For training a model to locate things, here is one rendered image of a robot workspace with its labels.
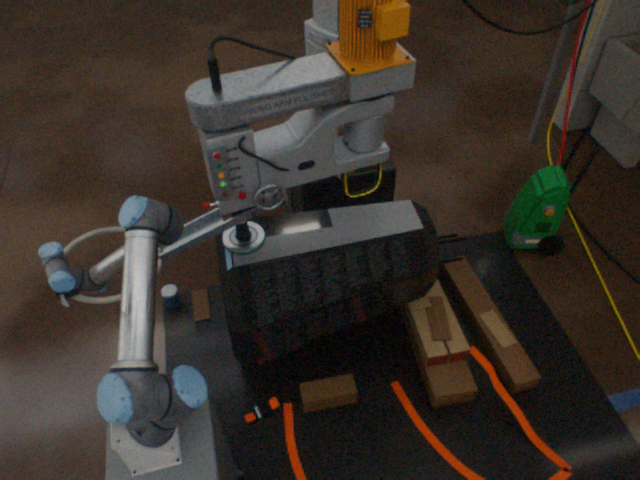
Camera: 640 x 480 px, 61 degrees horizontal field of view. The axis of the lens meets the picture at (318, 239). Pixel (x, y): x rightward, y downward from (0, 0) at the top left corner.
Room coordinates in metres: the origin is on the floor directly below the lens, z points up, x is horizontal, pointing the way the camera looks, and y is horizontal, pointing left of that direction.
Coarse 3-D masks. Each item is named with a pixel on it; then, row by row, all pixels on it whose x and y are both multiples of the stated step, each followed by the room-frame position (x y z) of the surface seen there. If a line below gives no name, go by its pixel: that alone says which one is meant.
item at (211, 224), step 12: (264, 204) 1.91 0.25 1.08; (204, 216) 1.92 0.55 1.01; (216, 216) 1.94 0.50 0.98; (240, 216) 1.87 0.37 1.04; (252, 216) 1.89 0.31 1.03; (192, 228) 1.90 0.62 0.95; (204, 228) 1.88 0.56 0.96; (216, 228) 1.83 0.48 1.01; (228, 228) 1.85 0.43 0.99; (180, 240) 1.84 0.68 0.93; (192, 240) 1.79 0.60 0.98; (204, 240) 1.80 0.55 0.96; (168, 252) 1.74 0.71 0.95; (180, 252) 1.76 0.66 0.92
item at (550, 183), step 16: (576, 144) 2.72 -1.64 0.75; (592, 144) 2.57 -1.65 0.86; (592, 160) 2.52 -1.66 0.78; (544, 176) 2.67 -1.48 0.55; (560, 176) 2.63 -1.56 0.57; (528, 192) 2.65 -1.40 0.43; (544, 192) 2.54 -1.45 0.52; (560, 192) 2.51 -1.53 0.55; (512, 208) 2.71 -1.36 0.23; (528, 208) 2.55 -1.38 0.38; (544, 208) 2.50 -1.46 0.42; (560, 208) 2.50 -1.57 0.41; (512, 224) 2.61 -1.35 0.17; (528, 224) 2.51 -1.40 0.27; (544, 224) 2.51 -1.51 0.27; (512, 240) 2.52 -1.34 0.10; (528, 240) 2.51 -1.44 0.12; (544, 240) 2.48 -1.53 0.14; (560, 240) 2.47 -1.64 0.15
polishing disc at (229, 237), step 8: (248, 224) 2.01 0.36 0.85; (256, 224) 2.01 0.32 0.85; (224, 232) 1.96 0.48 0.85; (232, 232) 1.96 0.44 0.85; (256, 232) 1.95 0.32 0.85; (224, 240) 1.90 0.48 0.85; (232, 240) 1.90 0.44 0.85; (248, 240) 1.90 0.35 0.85; (256, 240) 1.89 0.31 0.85; (232, 248) 1.85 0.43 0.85; (240, 248) 1.84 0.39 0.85; (248, 248) 1.84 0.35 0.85; (256, 248) 1.85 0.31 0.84
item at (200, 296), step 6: (204, 288) 2.25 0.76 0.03; (192, 294) 2.21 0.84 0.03; (198, 294) 2.21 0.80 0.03; (204, 294) 2.20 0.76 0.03; (198, 300) 2.16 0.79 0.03; (204, 300) 2.16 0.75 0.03; (198, 306) 2.11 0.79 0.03; (204, 306) 2.11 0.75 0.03; (198, 312) 2.06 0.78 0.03; (204, 312) 2.06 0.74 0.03; (198, 318) 2.01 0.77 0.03; (204, 318) 2.01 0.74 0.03
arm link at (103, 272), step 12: (180, 216) 1.41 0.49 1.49; (180, 228) 1.39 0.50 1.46; (168, 240) 1.37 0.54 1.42; (120, 252) 1.43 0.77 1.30; (96, 264) 1.47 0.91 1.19; (108, 264) 1.42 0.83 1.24; (120, 264) 1.40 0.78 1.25; (84, 276) 1.43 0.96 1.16; (96, 276) 1.42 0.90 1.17; (108, 276) 1.41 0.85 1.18; (84, 288) 1.41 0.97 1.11; (96, 288) 1.42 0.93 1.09
